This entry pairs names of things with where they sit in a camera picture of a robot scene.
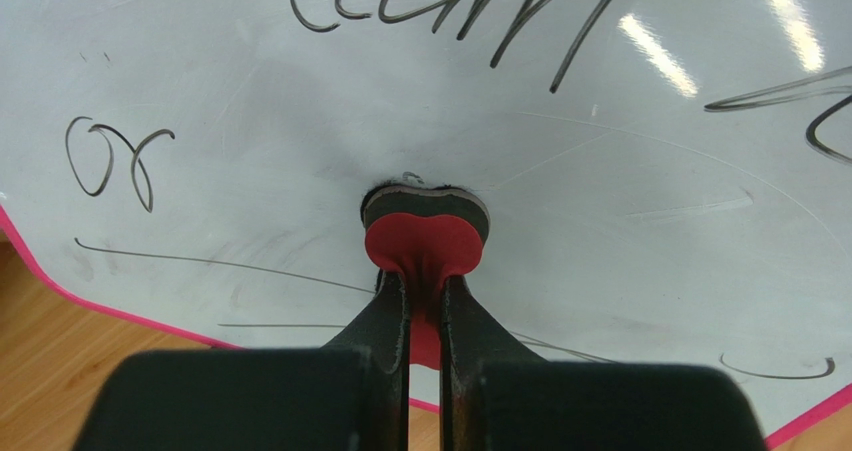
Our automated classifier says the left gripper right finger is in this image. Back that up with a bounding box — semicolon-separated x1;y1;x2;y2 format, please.
440;276;766;450

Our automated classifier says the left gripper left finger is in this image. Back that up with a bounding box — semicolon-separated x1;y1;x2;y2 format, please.
74;271;410;450

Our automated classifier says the red bone shaped eraser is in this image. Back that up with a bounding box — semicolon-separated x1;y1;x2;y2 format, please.
360;182;491;370

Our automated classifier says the pink framed whiteboard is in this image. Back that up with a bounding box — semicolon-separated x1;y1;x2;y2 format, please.
1;0;851;446

